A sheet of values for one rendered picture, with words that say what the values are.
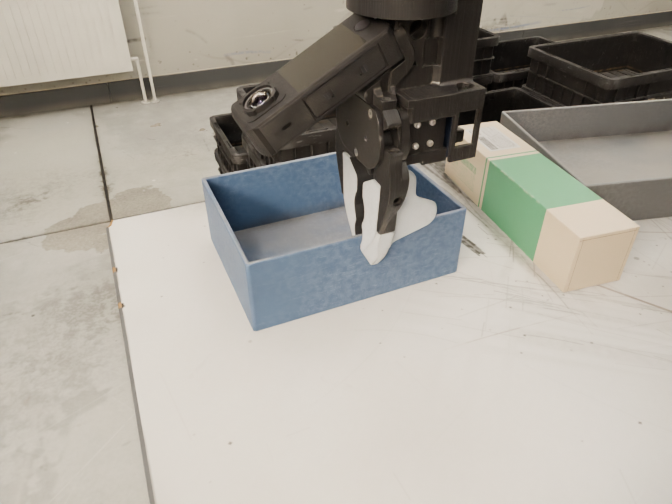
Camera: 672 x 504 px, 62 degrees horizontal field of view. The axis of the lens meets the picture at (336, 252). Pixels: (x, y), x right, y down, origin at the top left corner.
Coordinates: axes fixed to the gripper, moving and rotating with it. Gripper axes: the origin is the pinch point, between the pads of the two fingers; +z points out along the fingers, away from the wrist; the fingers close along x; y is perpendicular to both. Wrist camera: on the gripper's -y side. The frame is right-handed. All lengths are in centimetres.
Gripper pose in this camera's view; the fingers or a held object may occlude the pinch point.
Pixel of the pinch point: (363, 249)
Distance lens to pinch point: 46.1
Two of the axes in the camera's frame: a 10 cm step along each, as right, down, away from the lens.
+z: 0.0, 8.1, 5.9
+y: 9.1, -2.4, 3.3
